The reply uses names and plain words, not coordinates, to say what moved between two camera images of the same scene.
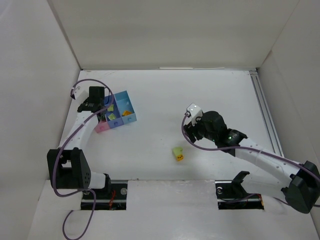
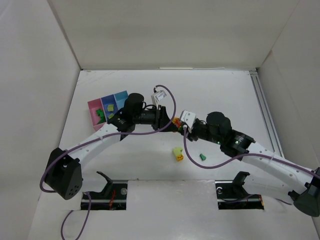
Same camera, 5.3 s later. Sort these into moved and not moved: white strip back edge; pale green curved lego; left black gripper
Moved: left black gripper
Not moved: white strip back edge; pale green curved lego
